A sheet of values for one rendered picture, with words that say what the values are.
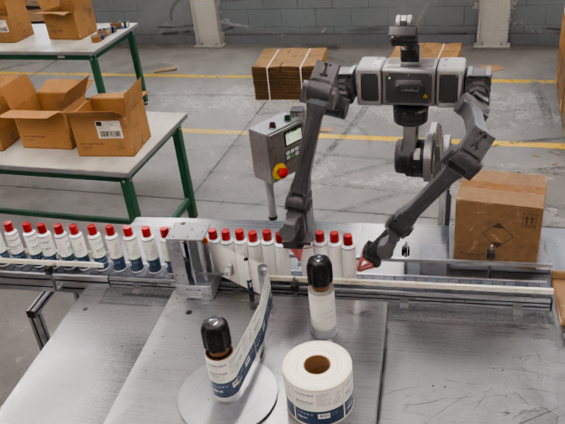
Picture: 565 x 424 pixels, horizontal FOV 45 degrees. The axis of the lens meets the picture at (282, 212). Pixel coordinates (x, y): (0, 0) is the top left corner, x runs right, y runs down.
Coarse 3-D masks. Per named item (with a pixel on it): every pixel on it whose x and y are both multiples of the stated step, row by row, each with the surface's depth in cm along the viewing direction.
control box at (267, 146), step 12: (276, 120) 231; (300, 120) 231; (252, 132) 227; (264, 132) 224; (276, 132) 225; (252, 144) 230; (264, 144) 225; (276, 144) 226; (252, 156) 234; (264, 156) 228; (276, 156) 228; (264, 168) 231; (276, 168) 230; (288, 168) 234; (264, 180) 235; (276, 180) 232
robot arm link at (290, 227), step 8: (312, 200) 226; (288, 208) 228; (288, 216) 224; (296, 216) 225; (288, 224) 222; (296, 224) 225; (280, 232) 224; (288, 232) 223; (296, 232) 224; (288, 240) 225
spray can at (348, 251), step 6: (348, 234) 238; (348, 240) 237; (342, 246) 239; (348, 246) 238; (354, 246) 239; (342, 252) 240; (348, 252) 238; (354, 252) 239; (342, 258) 241; (348, 258) 240; (354, 258) 241; (342, 264) 243; (348, 264) 241; (354, 264) 242; (342, 270) 245; (348, 270) 242; (354, 270) 243; (348, 276) 244; (354, 276) 244
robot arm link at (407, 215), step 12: (444, 156) 203; (444, 168) 207; (456, 168) 205; (480, 168) 201; (432, 180) 214; (444, 180) 208; (456, 180) 207; (420, 192) 219; (432, 192) 213; (408, 204) 225; (420, 204) 219; (396, 216) 228; (408, 216) 224; (396, 228) 230; (408, 228) 228
